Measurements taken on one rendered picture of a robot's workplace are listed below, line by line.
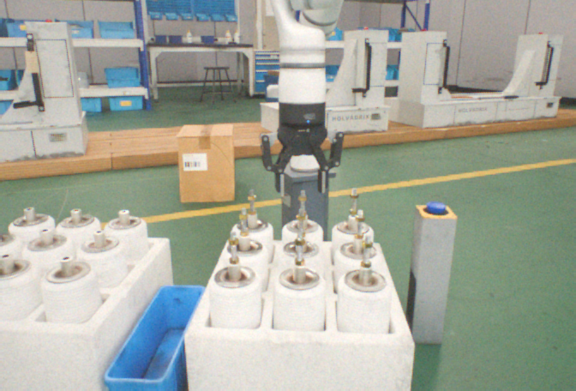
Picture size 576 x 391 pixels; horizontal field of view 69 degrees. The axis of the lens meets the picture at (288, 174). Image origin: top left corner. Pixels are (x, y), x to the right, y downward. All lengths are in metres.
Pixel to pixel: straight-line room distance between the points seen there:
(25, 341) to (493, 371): 0.91
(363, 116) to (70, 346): 2.57
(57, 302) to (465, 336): 0.88
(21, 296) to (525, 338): 1.08
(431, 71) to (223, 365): 2.99
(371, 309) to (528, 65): 3.81
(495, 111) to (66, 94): 3.18
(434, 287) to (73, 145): 2.13
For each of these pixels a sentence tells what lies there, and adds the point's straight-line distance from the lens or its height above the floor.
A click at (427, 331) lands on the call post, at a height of 0.03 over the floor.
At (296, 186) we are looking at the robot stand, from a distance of 1.24.
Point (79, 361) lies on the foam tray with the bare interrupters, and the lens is 0.89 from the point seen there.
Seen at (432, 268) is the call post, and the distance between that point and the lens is 0.98.
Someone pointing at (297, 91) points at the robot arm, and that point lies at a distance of 0.64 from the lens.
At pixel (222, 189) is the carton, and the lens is 1.90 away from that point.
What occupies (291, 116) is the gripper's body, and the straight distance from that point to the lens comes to 0.64.
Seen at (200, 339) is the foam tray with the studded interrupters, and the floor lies 0.18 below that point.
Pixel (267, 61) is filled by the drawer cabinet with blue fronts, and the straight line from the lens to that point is 6.29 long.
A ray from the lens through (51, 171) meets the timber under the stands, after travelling 2.61.
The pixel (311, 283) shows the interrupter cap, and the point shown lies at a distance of 0.76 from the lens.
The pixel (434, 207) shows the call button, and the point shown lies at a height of 0.33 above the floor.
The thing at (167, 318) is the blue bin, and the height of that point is 0.04.
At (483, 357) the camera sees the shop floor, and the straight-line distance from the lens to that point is 1.09.
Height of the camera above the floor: 0.64
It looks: 16 degrees down
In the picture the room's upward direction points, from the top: straight up
